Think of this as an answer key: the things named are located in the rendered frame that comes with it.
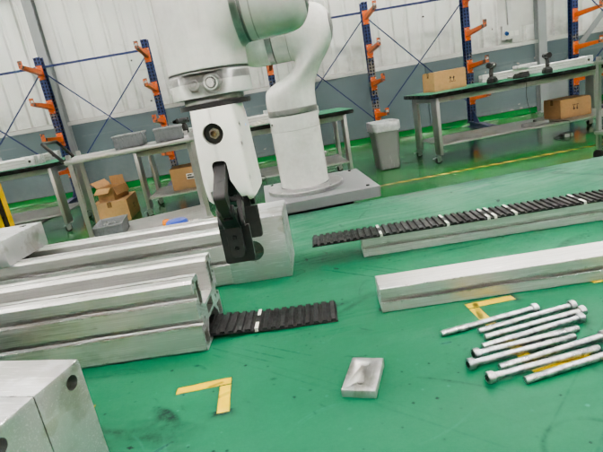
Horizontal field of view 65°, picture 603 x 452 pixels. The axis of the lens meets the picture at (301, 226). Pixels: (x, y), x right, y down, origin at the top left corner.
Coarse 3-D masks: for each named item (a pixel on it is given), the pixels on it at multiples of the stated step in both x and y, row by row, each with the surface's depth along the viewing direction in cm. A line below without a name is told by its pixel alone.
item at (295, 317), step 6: (300, 306) 59; (288, 312) 58; (294, 312) 58; (300, 312) 57; (288, 318) 57; (294, 318) 57; (300, 318) 56; (288, 324) 55; (294, 324) 55; (300, 324) 55
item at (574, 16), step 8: (568, 0) 771; (576, 0) 762; (592, 0) 770; (600, 0) 707; (568, 8) 774; (576, 8) 764; (592, 8) 723; (600, 8) 774; (568, 16) 777; (576, 16) 761; (568, 24) 781; (576, 24) 771; (568, 32) 784; (576, 32) 774; (568, 40) 788; (576, 40) 778; (600, 40) 722; (568, 48) 791; (576, 48) 775; (568, 56) 795; (576, 56) 784; (576, 80) 790; (576, 88) 798
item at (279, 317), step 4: (276, 308) 60; (284, 308) 59; (272, 312) 59; (276, 312) 58; (280, 312) 59; (284, 312) 58; (272, 316) 58; (276, 316) 57; (280, 316) 58; (284, 316) 57; (272, 320) 56; (276, 320) 56; (280, 320) 56; (284, 320) 56; (272, 324) 55; (276, 324) 56; (280, 324) 55; (284, 324) 55; (272, 328) 55; (276, 328) 55; (280, 328) 55; (284, 328) 55
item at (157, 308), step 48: (0, 288) 61; (48, 288) 59; (96, 288) 59; (144, 288) 51; (192, 288) 51; (0, 336) 53; (48, 336) 53; (96, 336) 54; (144, 336) 53; (192, 336) 52
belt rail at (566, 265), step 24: (456, 264) 57; (480, 264) 56; (504, 264) 55; (528, 264) 54; (552, 264) 53; (576, 264) 53; (600, 264) 53; (384, 288) 54; (408, 288) 54; (432, 288) 54; (456, 288) 54; (480, 288) 54; (504, 288) 54; (528, 288) 54
